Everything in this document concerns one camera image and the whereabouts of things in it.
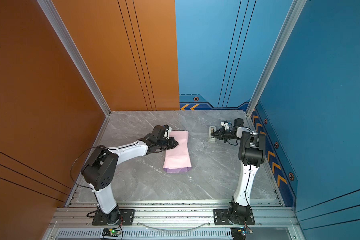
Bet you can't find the aluminium front rail frame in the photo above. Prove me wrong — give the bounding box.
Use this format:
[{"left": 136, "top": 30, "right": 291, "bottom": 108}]
[{"left": 44, "top": 199, "right": 304, "bottom": 240}]

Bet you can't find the green circuit board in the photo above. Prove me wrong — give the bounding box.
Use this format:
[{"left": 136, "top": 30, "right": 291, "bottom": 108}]
[
  {"left": 231, "top": 228, "right": 247, "bottom": 240},
  {"left": 102, "top": 229, "right": 123, "bottom": 240}
]

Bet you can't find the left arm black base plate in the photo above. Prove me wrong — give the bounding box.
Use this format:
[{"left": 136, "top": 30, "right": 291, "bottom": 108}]
[{"left": 92, "top": 209, "right": 135, "bottom": 226}]

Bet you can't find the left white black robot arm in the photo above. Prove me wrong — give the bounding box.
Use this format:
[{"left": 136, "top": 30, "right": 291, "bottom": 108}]
[{"left": 81, "top": 125, "right": 179, "bottom": 225}]

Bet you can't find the white tape dispenser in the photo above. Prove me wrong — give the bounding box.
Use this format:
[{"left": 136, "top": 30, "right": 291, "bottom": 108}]
[{"left": 208, "top": 126, "right": 216, "bottom": 143}]

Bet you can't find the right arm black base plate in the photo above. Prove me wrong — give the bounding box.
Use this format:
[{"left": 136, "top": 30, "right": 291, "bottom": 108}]
[{"left": 213, "top": 209, "right": 256, "bottom": 226}]

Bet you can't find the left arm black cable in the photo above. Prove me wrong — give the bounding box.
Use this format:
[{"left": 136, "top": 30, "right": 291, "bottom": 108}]
[{"left": 69, "top": 146, "right": 109, "bottom": 190}]

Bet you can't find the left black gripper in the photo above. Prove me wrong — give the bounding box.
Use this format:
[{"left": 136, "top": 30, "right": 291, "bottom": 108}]
[{"left": 156, "top": 136, "right": 180, "bottom": 151}]

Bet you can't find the left aluminium corner post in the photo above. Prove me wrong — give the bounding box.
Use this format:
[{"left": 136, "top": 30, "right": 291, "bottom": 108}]
[{"left": 36, "top": 0, "right": 112, "bottom": 117}]

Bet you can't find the aluminium corner post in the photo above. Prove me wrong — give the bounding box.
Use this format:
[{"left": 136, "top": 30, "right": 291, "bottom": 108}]
[
  {"left": 246, "top": 0, "right": 307, "bottom": 117},
  {"left": 36, "top": 0, "right": 112, "bottom": 117}
]

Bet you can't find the clear curved cable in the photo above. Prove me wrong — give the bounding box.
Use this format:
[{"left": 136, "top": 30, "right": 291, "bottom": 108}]
[{"left": 136, "top": 220, "right": 212, "bottom": 232}]

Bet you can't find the right green circuit board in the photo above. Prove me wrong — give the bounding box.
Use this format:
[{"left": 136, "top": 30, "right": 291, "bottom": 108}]
[{"left": 231, "top": 228, "right": 247, "bottom": 240}]

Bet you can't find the right aluminium corner post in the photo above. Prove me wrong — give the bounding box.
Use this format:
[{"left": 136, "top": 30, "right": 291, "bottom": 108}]
[{"left": 246, "top": 0, "right": 307, "bottom": 117}]

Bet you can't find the purple wrapping paper sheet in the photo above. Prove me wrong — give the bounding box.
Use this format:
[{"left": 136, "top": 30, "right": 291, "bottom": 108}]
[{"left": 163, "top": 131, "right": 192, "bottom": 173}]

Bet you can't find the left green circuit board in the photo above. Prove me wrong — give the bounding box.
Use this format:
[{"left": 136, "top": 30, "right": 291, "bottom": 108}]
[{"left": 102, "top": 229, "right": 123, "bottom": 240}]

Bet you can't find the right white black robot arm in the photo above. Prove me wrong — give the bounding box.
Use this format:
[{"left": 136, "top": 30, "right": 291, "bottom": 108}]
[{"left": 209, "top": 118, "right": 266, "bottom": 225}]

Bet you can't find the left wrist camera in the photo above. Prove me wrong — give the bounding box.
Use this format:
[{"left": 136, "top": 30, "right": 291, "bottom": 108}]
[{"left": 164, "top": 125, "right": 172, "bottom": 138}]

